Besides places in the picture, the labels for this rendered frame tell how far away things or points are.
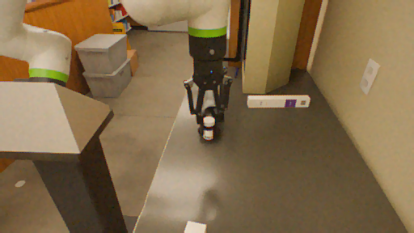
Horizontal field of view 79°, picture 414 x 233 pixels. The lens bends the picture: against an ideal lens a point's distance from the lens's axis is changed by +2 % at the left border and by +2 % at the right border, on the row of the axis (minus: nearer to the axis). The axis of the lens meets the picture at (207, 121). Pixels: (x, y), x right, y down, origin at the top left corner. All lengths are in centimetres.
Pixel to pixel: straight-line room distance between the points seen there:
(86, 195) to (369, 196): 109
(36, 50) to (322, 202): 107
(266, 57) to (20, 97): 97
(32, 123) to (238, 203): 71
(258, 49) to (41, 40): 87
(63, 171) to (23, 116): 31
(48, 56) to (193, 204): 75
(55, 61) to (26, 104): 21
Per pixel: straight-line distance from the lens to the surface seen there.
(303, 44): 164
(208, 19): 57
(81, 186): 124
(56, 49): 111
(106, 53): 319
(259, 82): 127
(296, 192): 82
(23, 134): 106
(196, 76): 64
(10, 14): 102
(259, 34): 120
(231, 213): 73
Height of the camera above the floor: 153
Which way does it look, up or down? 34 degrees down
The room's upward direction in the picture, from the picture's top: straight up
